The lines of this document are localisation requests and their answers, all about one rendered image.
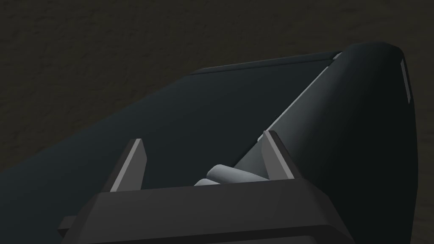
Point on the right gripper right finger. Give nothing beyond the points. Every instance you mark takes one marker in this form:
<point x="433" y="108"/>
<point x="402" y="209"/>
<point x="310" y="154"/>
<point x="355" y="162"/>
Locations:
<point x="276" y="159"/>

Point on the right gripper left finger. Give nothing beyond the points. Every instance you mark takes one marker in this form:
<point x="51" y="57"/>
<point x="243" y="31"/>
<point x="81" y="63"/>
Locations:
<point x="130" y="169"/>

